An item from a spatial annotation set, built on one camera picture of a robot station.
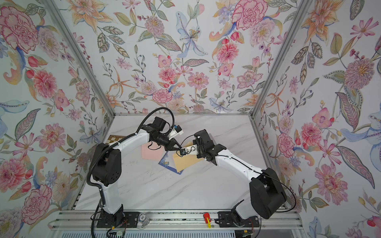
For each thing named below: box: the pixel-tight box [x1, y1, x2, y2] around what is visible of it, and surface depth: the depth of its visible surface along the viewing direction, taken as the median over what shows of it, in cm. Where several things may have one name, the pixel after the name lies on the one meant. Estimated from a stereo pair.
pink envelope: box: [141, 140, 165, 162], surface depth 82 cm
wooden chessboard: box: [105, 134, 127, 145], surface depth 106 cm
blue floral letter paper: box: [158, 150, 184, 176], surface depth 95 cm
